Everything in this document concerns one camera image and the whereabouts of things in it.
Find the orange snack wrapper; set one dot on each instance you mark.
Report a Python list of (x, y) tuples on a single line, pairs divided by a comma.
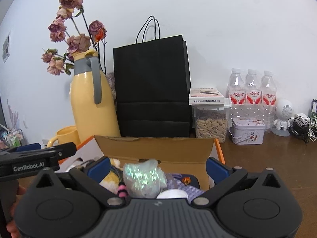
[(186, 180)]

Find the wire storage rack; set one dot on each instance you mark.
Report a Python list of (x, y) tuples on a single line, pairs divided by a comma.
[(10, 138)]

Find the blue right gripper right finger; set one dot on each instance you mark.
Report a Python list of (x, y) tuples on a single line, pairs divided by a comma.
[(216, 170)]

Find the dark blue flat pad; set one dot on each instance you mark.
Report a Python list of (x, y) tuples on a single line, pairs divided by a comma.
[(195, 183)]

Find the person's left hand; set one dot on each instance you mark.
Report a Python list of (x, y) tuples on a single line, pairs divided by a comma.
[(11, 225)]

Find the white flat box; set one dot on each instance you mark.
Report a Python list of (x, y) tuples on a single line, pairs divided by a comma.
[(205, 96)]

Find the red cardboard box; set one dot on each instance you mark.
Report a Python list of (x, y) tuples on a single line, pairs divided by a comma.
[(174, 155)]

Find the white scalloped round lid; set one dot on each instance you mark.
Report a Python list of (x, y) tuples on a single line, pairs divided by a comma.
[(173, 194)]

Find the iridescent plastic bag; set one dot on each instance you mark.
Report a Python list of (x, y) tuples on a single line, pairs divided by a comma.
[(145, 179)]

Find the right water bottle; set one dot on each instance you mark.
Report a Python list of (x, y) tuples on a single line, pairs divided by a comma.
[(269, 94)]

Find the water bottle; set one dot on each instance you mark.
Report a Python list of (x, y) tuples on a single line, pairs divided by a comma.
[(236, 95), (253, 95), (269, 94)]

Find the middle water bottle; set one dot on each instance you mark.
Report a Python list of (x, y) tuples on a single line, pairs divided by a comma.
[(253, 95)]

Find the purple knitted cloth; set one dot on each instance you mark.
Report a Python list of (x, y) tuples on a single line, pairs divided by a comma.
[(176, 184)]

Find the yellow thermos jug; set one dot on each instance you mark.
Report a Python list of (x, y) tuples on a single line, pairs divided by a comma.
[(91, 98)]

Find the black paper shopping bag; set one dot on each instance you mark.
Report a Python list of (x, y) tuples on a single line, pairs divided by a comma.
[(152, 82)]

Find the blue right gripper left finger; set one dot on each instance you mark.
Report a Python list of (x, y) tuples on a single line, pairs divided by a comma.
[(99, 169)]

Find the yellow ceramic mug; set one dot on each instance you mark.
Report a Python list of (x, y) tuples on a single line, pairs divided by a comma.
[(65, 135)]

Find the clear jar of seeds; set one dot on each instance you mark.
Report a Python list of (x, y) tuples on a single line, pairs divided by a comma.
[(211, 121)]

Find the left water bottle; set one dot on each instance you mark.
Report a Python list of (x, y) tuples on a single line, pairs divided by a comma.
[(236, 95)]

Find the white decorated tin box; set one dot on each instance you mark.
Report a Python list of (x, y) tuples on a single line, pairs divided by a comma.
[(247, 131)]

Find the dried pink rose bouquet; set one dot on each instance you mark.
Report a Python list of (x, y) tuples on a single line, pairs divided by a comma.
[(71, 27)]

